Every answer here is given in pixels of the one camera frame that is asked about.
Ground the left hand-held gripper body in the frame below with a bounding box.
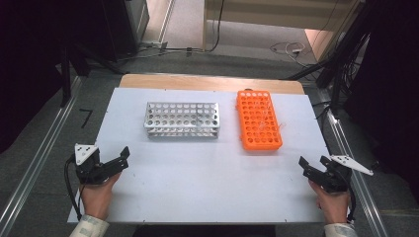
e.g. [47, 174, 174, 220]
[74, 143, 112, 186]

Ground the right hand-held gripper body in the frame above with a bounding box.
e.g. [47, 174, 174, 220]
[315, 155, 375, 194]

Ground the orange test tube rack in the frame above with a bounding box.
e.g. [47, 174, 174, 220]
[235, 89, 284, 152]

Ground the clear test tube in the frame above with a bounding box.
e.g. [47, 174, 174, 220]
[257, 119, 287, 132]

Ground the metal test tube rack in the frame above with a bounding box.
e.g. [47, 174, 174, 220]
[142, 101, 221, 139]

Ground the person's right hand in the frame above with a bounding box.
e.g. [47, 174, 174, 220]
[308, 180, 351, 225]

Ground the person's left hand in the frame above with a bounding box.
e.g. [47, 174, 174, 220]
[79, 172, 123, 221]

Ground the white table board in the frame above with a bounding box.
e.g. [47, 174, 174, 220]
[67, 87, 354, 225]

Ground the black metal stand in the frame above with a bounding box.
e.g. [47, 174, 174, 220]
[60, 45, 72, 108]

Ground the grey power strip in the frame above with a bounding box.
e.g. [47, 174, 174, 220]
[141, 39, 169, 50]

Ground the dark cabinet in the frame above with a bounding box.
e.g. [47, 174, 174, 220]
[102, 0, 149, 62]

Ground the beige furniture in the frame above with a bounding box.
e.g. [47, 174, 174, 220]
[202, 0, 364, 60]

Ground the aluminium floor rail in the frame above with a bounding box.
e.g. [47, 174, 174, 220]
[0, 76, 83, 231]
[324, 108, 389, 237]

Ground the left hand-held gripper cable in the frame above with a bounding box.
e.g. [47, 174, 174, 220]
[63, 154, 83, 221]

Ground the hand-held gripper cable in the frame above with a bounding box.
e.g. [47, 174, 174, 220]
[63, 154, 83, 221]
[342, 167, 358, 223]

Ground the right hand-held gripper cable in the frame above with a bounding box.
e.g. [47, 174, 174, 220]
[342, 167, 358, 223]

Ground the black stand with cables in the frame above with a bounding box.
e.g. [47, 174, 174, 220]
[286, 0, 377, 110]

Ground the white floor cable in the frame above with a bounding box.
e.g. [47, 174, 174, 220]
[270, 40, 307, 62]

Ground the black hanging cable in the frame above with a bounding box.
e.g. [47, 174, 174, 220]
[206, 0, 225, 53]

